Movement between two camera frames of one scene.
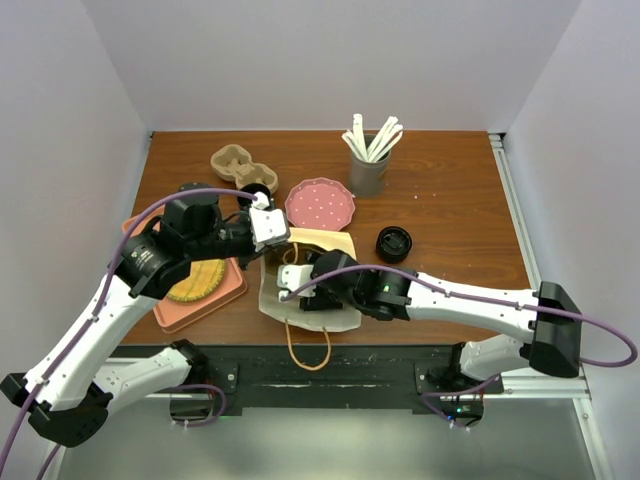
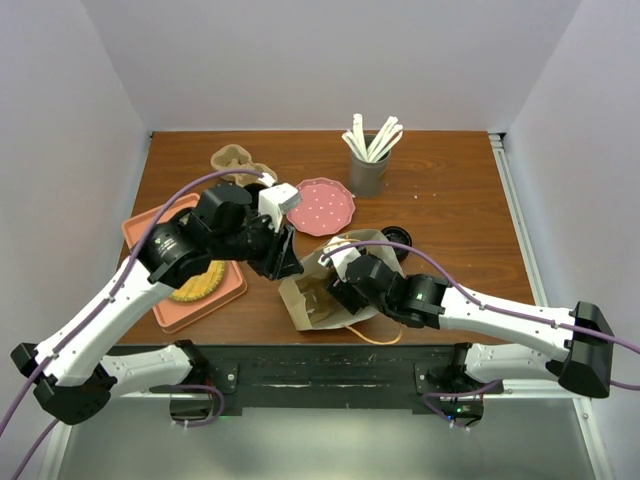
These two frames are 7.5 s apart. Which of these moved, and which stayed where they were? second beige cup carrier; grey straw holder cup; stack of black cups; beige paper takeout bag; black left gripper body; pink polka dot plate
Moved: beige paper takeout bag; black left gripper body
Stayed: stack of black cups; second beige cup carrier; pink polka dot plate; grey straw holder cup
